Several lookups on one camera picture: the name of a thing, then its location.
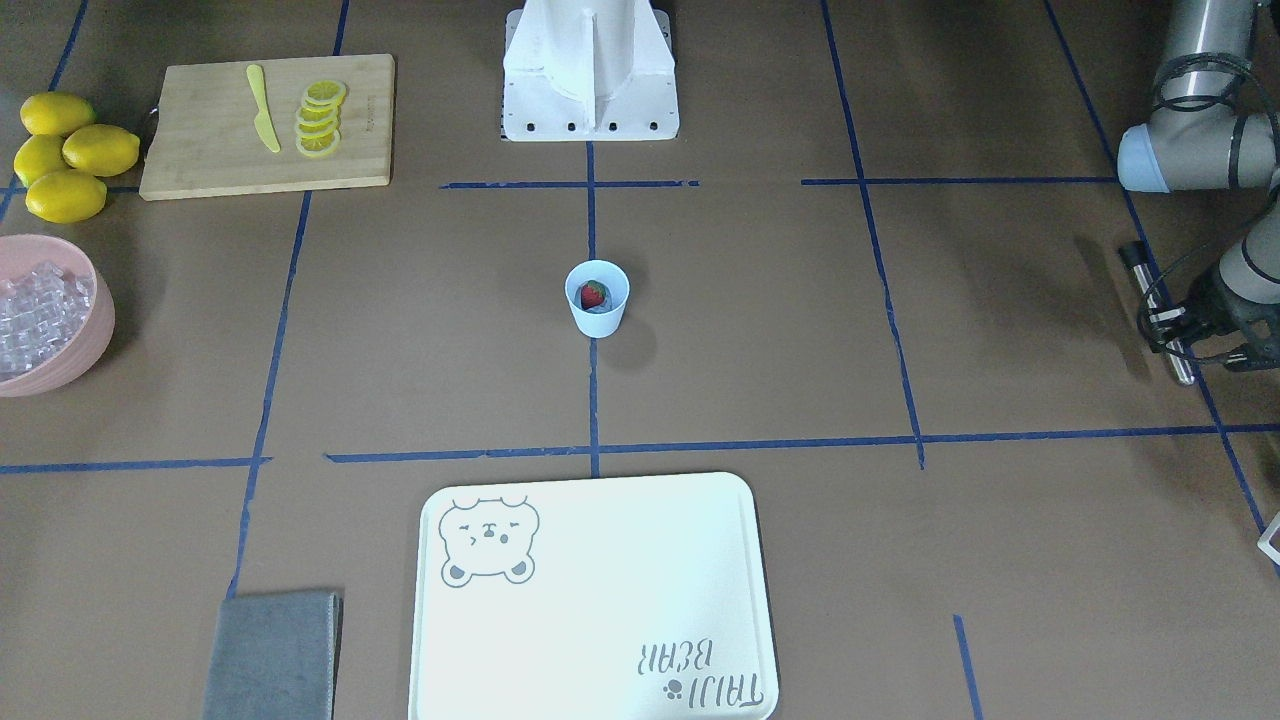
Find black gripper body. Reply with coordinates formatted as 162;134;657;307
1187;268;1279;373

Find steel muddler black tip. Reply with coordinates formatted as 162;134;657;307
1117;241;1197;387

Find red strawberry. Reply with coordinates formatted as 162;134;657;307
579;281;611;313

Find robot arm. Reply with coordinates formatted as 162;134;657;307
1117;1;1279;386

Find light blue cup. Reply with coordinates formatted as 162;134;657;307
564;260;631;340

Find pile of clear ice cubes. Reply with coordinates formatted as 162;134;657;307
1;261;97;380

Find white bear tray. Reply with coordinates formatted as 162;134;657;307
407;471;780;719

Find lemon slices row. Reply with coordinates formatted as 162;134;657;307
293;79;348;159

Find yellow plastic knife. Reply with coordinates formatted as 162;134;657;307
244;63;282;154

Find grey folded cloth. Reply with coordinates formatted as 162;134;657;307
202;589;343;719

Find wooden cutting board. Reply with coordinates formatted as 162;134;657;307
140;54;396;201

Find yellow lemon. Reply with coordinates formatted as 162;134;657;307
19;91;97;137
26;169;108;224
13;135;70;187
61;124;141;178

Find yellow lemon bottom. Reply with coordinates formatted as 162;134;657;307
26;169;108;224

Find yellow lemon top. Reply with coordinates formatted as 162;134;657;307
19;91;97;137

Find pink bowl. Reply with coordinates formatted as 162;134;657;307
1;234;115;398

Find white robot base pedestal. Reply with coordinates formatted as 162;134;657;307
500;1;680;142

